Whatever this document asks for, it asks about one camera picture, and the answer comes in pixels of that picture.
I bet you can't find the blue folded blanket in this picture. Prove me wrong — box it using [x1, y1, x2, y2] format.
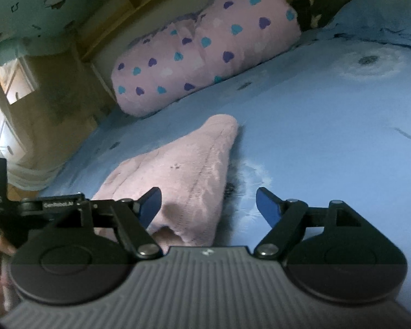
[324, 0, 411, 53]

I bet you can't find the pink knitted cardigan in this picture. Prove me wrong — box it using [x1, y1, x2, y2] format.
[101, 114, 241, 247]

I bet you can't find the pink heart-print pillow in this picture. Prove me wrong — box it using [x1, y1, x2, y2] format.
[110, 0, 302, 118]

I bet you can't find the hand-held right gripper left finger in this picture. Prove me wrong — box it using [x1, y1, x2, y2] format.
[53, 187, 164, 260]

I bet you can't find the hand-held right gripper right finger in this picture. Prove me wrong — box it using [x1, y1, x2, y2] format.
[253, 187, 367, 260]

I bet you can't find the blue floral bedsheet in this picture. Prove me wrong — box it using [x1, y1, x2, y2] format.
[38, 27, 411, 302]

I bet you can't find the dark cloth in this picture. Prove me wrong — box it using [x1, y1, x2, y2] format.
[290, 0, 365, 32]

